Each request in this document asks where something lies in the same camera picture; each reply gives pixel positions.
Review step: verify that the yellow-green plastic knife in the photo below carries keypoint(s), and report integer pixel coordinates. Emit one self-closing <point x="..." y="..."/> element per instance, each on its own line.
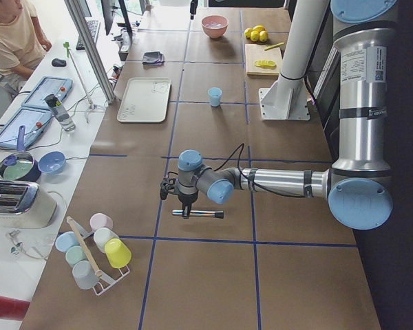
<point x="270" y="47"/>

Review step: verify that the bamboo cutting board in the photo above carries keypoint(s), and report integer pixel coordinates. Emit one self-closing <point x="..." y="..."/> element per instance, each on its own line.
<point x="256" y="52"/>

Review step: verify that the grey-blue cup on rack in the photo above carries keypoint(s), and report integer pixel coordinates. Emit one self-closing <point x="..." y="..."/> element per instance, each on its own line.
<point x="84" y="275"/>

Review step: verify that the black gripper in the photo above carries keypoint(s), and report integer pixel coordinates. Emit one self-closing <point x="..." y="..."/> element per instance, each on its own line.
<point x="186" y="198"/>

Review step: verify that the blue bowl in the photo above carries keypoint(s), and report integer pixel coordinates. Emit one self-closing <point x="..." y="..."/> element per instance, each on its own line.
<point x="52" y="163"/>

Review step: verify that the black computer mouse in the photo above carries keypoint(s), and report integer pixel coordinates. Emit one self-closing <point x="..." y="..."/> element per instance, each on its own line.
<point x="57" y="62"/>

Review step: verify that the grey folded cloth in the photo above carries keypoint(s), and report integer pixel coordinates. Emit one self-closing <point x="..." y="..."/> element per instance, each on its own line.
<point x="153" y="58"/>

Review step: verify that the silver toaster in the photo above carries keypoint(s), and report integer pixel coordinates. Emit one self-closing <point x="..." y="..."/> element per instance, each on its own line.
<point x="25" y="205"/>

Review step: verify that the pink cup on rack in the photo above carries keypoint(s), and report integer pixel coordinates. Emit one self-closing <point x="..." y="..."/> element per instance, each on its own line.
<point x="100" y="220"/>

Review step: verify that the light blue plastic cup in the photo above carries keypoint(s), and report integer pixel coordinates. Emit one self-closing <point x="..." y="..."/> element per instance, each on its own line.
<point x="215" y="94"/>

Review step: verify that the aluminium frame post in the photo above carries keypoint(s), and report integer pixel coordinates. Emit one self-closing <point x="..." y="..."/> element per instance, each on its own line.
<point x="78" y="18"/>

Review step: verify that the cream bear serving tray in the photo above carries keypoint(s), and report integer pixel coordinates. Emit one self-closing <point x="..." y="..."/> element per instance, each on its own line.
<point x="145" y="100"/>

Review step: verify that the green-tipped reacher stick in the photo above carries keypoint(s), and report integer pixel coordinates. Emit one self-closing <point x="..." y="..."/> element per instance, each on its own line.
<point x="91" y="106"/>

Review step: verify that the person in beige shirt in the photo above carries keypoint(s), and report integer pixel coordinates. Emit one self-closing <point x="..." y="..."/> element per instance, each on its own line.
<point x="23" y="43"/>

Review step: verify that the yellow lemon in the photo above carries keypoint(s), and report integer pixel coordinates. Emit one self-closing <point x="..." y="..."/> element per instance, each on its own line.
<point x="263" y="36"/>
<point x="255" y="36"/>
<point x="259" y="28"/>
<point x="248" y="32"/>

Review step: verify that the dark blue pot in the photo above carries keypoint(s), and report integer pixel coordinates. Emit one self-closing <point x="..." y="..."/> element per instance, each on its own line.
<point x="21" y="165"/>

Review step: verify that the clear water bottle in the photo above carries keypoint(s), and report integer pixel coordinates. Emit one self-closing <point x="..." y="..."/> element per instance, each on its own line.
<point x="59" y="112"/>

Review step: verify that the light blue cup on rack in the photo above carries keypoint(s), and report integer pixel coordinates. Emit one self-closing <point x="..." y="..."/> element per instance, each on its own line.
<point x="65" y="241"/>

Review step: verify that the mint cup on rack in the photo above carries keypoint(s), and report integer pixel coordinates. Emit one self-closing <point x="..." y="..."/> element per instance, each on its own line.
<point x="74" y="255"/>

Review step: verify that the pink bowl of ice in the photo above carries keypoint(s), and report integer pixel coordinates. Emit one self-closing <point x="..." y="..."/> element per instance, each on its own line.
<point x="214" y="26"/>

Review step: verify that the yellow cup on rack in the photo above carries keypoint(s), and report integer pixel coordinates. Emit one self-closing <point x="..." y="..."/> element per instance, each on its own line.
<point x="118" y="254"/>

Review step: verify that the red cylinder object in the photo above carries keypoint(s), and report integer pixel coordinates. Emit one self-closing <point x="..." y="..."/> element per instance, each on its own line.
<point x="12" y="308"/>

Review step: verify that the white cup rack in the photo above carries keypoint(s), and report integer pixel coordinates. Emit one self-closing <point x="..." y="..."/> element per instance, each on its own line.
<point x="108" y="276"/>

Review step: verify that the steel muddler black tip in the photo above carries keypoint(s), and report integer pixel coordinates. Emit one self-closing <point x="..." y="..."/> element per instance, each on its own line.
<point x="199" y="213"/>

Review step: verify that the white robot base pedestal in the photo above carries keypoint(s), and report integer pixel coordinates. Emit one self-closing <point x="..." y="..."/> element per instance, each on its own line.
<point x="286" y="99"/>

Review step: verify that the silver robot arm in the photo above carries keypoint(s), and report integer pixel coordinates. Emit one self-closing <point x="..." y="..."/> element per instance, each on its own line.
<point x="356" y="186"/>

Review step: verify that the white cup on rack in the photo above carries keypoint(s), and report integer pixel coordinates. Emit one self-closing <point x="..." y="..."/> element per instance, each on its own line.
<point x="102" y="236"/>

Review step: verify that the lemon slices row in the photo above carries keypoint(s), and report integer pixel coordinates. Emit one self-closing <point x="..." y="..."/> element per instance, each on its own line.
<point x="265" y="64"/>

